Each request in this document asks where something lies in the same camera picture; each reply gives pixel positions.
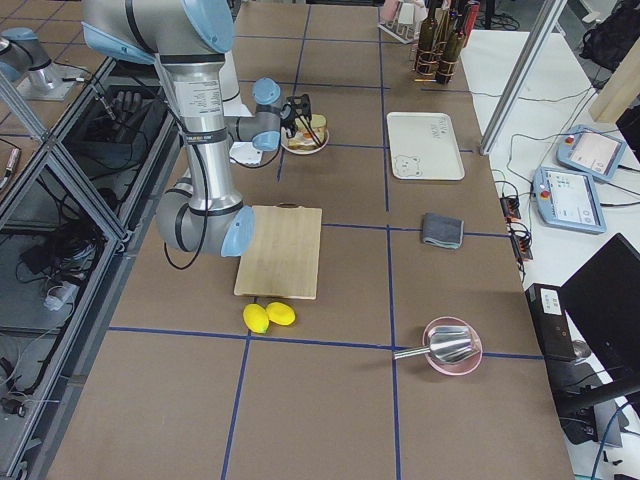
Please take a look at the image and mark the grey folded cloth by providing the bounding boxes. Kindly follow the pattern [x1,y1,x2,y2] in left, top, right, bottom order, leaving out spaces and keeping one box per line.
[421,212,464,249]

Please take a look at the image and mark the bread slice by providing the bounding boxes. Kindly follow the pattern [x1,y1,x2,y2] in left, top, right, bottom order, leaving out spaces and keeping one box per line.
[283,131,329,151]
[296,114,327,137]

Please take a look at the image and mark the orange black connector box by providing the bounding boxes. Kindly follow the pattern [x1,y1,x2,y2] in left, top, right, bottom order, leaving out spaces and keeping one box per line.
[500,196,521,220]

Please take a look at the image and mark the teach pendant far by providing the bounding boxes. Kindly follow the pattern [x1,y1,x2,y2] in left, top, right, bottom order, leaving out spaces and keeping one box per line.
[556,124,626,182]

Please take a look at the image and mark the brown wine bottle left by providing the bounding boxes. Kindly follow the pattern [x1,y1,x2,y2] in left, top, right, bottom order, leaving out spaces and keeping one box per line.
[416,0,437,75]

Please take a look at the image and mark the black monitor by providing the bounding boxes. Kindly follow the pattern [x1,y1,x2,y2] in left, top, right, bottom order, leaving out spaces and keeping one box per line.
[560,233,639,379]

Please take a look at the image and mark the teach pendant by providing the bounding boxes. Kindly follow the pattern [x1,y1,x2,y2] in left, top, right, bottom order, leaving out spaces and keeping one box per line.
[556,124,626,182]
[532,166,607,234]

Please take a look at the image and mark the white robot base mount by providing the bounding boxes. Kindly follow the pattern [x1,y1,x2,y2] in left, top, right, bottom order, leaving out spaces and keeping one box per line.
[219,51,263,167]

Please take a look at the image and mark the bamboo cutting board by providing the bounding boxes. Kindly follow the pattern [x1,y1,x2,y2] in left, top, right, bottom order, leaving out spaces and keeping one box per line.
[234,206,322,300]

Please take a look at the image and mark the brown wine bottle right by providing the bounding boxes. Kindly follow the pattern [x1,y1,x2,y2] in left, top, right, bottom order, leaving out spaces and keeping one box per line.
[436,14,465,84]

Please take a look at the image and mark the black camera cable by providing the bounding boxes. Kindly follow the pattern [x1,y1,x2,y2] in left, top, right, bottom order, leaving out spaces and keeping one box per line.
[279,94,326,151]

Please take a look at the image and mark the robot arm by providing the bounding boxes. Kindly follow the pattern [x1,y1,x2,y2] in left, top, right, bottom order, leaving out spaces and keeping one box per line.
[82,1,311,257]
[1,27,52,82]

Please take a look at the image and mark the metal scoop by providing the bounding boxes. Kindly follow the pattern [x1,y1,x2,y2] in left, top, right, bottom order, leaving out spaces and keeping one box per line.
[393,325,479,365]

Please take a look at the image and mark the brown wine bottle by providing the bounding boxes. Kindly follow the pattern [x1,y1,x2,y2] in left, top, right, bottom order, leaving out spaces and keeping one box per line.
[416,0,437,75]
[436,14,465,84]

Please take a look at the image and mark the black computer box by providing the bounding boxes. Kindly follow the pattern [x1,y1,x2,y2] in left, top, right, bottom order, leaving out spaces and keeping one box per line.
[525,283,576,362]

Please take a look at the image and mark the teach pendant near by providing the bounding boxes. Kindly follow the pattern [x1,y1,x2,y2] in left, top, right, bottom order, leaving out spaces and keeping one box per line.
[532,166,607,234]

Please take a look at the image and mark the copper wire bottle rack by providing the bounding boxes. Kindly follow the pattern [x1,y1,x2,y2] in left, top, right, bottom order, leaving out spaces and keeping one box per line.
[415,30,460,84]

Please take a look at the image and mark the yellow lemon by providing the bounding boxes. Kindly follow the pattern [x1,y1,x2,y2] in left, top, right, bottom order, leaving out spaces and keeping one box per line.
[242,303,270,334]
[265,302,296,326]

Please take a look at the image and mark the white round plate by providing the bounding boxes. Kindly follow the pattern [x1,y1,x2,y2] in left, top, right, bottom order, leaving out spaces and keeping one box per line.
[280,129,330,155]

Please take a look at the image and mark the aluminium frame post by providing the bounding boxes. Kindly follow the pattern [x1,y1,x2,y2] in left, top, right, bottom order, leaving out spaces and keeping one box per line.
[479,0,567,155]

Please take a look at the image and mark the black backpack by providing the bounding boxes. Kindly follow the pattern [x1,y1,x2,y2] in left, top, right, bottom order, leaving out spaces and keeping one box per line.
[579,8,639,72]

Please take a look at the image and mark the white wire rack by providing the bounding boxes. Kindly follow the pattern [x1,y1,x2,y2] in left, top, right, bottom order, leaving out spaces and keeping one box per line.
[378,4,416,44]

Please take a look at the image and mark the yellow lemon far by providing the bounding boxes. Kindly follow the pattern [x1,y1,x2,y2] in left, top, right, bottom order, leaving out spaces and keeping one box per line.
[265,302,296,326]

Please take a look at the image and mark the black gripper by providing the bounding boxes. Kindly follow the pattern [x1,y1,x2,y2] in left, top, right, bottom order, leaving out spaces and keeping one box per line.
[285,94,311,120]

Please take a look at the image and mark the yellow lemon near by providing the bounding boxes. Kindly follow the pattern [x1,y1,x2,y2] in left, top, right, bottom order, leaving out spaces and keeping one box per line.
[242,303,270,334]

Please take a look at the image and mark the cream bear tray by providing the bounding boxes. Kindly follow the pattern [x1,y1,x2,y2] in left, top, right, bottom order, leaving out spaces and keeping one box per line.
[386,112,465,181]

